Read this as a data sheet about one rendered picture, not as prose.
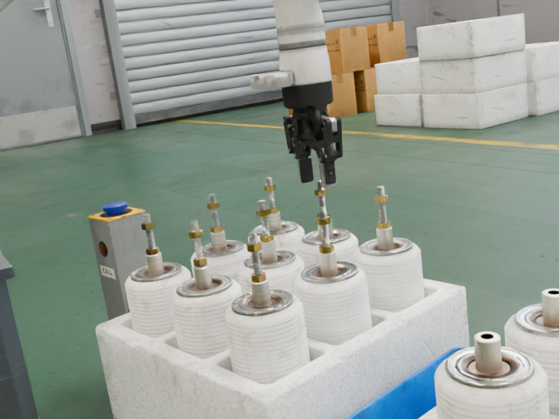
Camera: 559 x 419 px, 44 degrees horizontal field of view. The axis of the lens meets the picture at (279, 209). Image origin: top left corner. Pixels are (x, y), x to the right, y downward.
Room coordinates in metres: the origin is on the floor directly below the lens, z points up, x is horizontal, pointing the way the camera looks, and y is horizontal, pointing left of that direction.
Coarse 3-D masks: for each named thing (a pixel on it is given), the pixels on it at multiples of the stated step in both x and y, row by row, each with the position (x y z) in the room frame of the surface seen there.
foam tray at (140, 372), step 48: (432, 288) 0.94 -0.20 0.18; (96, 336) 0.96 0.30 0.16; (144, 336) 0.90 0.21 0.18; (384, 336) 0.80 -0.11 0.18; (432, 336) 0.87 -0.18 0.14; (144, 384) 0.87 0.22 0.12; (192, 384) 0.78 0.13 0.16; (240, 384) 0.72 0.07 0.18; (288, 384) 0.70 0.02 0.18; (336, 384) 0.74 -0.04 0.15; (384, 384) 0.80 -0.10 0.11
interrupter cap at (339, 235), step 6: (306, 234) 1.04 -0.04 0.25; (312, 234) 1.04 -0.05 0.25; (318, 234) 1.04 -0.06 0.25; (336, 234) 1.03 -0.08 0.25; (342, 234) 1.02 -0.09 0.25; (348, 234) 1.01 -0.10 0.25; (306, 240) 1.01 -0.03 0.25; (312, 240) 1.01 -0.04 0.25; (318, 240) 1.00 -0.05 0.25; (330, 240) 0.99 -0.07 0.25; (336, 240) 0.99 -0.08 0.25; (342, 240) 0.99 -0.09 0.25
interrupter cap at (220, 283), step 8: (192, 280) 0.89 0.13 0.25; (216, 280) 0.88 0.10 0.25; (224, 280) 0.87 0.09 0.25; (176, 288) 0.86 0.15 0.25; (184, 288) 0.86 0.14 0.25; (192, 288) 0.87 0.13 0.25; (208, 288) 0.86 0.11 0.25; (216, 288) 0.85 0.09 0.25; (224, 288) 0.84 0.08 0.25; (184, 296) 0.84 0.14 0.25; (192, 296) 0.83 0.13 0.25; (200, 296) 0.83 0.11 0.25
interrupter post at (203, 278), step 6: (198, 270) 0.86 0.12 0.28; (204, 270) 0.86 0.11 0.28; (198, 276) 0.86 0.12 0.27; (204, 276) 0.86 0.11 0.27; (210, 276) 0.87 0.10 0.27; (198, 282) 0.86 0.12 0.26; (204, 282) 0.86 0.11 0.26; (210, 282) 0.86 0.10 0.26; (198, 288) 0.86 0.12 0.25; (204, 288) 0.86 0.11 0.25
